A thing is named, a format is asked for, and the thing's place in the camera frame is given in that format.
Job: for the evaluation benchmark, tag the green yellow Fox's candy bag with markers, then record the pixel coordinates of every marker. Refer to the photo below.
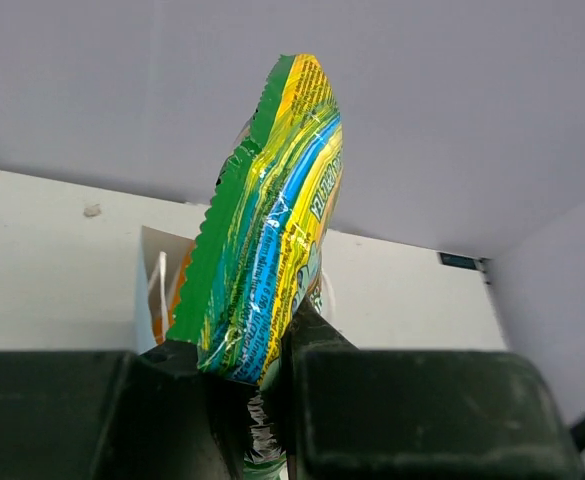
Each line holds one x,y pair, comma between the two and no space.
257,256

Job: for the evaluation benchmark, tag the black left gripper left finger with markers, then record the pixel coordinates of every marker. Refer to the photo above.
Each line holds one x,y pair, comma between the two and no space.
168,420

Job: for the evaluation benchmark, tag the blue label right corner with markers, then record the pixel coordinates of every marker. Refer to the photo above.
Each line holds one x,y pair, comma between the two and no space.
462,262

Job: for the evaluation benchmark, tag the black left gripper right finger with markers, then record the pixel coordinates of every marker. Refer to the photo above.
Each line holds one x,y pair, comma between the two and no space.
344,410

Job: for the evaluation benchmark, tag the light blue paper bag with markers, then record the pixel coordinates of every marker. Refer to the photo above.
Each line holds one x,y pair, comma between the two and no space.
147,303

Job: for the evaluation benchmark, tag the orange Kettle chips bag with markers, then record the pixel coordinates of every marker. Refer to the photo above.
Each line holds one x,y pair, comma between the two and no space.
169,296

